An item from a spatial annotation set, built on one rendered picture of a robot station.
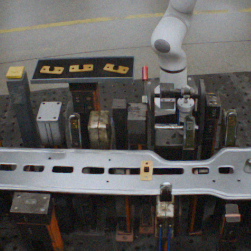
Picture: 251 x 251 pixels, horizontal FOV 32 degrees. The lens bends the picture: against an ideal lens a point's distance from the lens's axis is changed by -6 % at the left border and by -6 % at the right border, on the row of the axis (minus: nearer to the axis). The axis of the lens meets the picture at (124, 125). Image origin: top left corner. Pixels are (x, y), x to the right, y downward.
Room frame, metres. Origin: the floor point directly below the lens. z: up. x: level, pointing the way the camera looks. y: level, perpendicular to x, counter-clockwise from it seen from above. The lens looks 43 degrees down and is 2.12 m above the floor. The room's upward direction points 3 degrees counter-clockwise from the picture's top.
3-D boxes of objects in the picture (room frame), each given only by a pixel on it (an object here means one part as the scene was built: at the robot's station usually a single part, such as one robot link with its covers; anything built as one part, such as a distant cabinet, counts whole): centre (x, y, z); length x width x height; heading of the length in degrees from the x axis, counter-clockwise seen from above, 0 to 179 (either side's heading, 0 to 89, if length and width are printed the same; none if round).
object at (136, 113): (1.19, -0.05, 0.89); 0.13 x 0.11 x 0.38; 175
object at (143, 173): (0.99, -0.06, 1.01); 0.08 x 0.04 x 0.01; 174
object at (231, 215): (0.80, -0.32, 0.84); 0.11 x 0.08 x 0.29; 175
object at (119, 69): (1.33, 0.02, 1.17); 0.08 x 0.04 x 0.01; 66
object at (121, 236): (1.00, 0.02, 0.84); 0.17 x 0.06 x 0.29; 175
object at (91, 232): (1.01, 0.15, 0.84); 0.13 x 0.11 x 0.29; 175
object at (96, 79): (1.35, 0.14, 1.16); 0.37 x 0.14 x 0.02; 85
